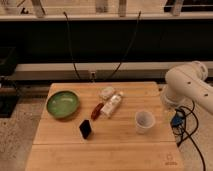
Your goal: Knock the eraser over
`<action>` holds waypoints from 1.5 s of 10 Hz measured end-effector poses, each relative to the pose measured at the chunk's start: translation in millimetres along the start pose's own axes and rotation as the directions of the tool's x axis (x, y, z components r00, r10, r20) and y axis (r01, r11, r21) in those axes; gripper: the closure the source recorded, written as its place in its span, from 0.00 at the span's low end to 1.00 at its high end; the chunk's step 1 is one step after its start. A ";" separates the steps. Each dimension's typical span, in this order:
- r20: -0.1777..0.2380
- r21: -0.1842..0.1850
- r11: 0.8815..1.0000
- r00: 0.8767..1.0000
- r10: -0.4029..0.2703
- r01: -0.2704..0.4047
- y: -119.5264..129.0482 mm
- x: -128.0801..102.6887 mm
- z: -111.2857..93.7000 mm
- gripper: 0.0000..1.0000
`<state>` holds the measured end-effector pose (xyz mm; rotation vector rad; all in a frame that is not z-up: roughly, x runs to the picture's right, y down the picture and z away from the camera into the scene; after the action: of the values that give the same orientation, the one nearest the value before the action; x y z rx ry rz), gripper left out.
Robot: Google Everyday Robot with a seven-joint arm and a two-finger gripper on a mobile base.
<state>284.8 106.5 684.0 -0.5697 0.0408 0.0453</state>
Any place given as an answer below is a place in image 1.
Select black eraser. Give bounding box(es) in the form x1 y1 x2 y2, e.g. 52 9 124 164
79 120 92 139

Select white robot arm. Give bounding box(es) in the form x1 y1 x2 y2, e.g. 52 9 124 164
161 61 213 115

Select white crumpled object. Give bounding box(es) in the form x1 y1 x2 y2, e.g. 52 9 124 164
100 86 115 100

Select red-brown oblong object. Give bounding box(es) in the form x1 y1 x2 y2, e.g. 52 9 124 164
91 103 104 120

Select green bowl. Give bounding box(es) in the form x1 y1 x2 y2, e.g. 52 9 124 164
46 91 80 119

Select translucent plastic cup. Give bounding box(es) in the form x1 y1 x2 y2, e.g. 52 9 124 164
135 111 156 134

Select blue connector plug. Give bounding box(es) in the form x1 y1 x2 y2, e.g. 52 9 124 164
170 113 184 127

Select black box at left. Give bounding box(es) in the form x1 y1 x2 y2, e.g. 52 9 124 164
0 46 19 118

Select white wall outlet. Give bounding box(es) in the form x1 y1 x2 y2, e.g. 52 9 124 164
89 71 96 82

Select black cable right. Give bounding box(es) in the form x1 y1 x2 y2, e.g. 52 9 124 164
105 10 142 81

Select black cable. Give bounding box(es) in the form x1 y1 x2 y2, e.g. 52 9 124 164
62 11 82 81
105 10 142 81

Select black cable left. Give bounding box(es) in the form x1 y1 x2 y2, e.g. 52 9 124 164
62 11 82 81

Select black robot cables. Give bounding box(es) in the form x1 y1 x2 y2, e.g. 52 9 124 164
171 99 208 171

